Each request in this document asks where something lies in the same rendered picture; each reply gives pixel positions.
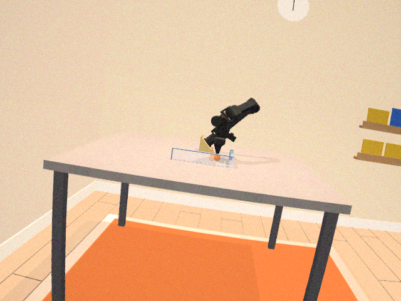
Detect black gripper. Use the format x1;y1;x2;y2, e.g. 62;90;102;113
214;126;227;154

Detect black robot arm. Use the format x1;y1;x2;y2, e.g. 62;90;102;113
204;97;260;147

